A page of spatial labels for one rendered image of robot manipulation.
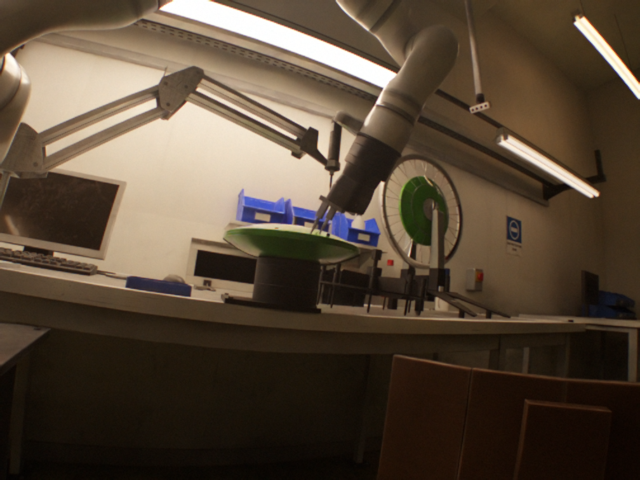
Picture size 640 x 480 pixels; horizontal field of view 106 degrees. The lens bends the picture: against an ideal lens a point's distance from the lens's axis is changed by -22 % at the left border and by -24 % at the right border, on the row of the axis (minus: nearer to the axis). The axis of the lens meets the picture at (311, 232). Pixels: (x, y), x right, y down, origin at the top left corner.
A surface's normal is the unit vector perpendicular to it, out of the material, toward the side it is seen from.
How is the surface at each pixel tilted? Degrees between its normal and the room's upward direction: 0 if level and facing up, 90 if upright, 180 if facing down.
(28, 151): 90
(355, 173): 110
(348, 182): 83
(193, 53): 90
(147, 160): 90
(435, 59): 134
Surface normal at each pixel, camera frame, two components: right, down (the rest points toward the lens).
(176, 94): 0.56, -0.09
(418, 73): -0.11, 0.43
